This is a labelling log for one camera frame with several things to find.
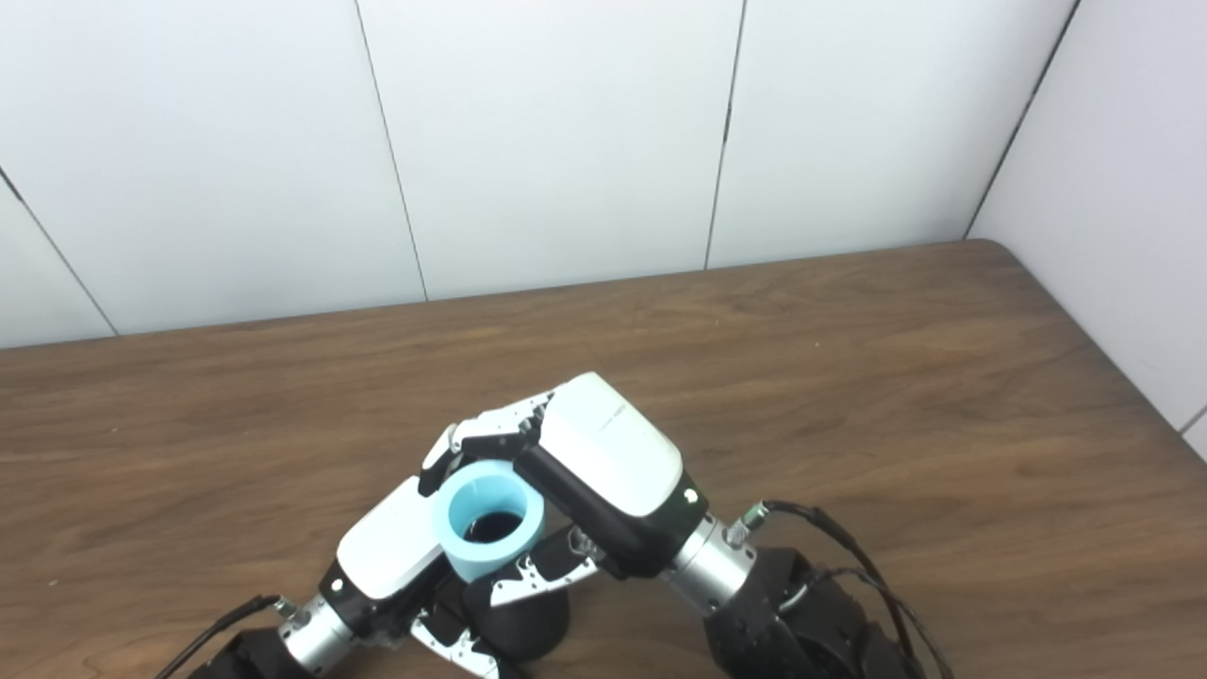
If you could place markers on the light blue cylinder cup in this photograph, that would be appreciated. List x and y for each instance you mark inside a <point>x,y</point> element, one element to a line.
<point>490,556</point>

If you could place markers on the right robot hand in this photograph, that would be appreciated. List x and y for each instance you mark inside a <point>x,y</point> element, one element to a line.
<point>613,462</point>

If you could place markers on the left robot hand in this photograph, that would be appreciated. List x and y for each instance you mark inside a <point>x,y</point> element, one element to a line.
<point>391,547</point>

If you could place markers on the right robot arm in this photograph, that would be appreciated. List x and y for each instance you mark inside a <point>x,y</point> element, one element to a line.
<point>783,622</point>

